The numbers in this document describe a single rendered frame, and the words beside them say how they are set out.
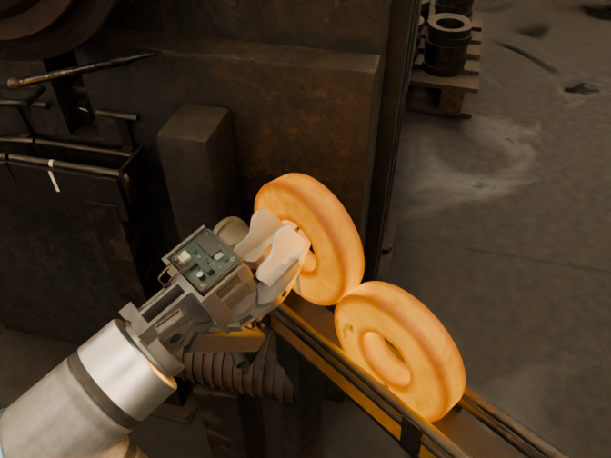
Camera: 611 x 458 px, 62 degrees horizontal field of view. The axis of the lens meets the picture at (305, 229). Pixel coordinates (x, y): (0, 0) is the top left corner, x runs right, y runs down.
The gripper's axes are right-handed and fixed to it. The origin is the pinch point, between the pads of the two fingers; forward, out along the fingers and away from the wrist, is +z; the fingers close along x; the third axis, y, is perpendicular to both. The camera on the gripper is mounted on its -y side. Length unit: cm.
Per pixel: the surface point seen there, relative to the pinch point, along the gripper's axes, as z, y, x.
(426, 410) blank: -4.3, -8.5, -20.2
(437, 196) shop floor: 78, -106, 45
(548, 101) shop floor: 170, -133, 55
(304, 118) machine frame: 15.0, -4.9, 18.3
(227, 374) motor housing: -16.8, -26.8, 8.0
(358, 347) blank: -4.2, -8.2, -10.7
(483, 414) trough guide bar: -0.3, -11.0, -24.0
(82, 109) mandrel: -6, -3, 50
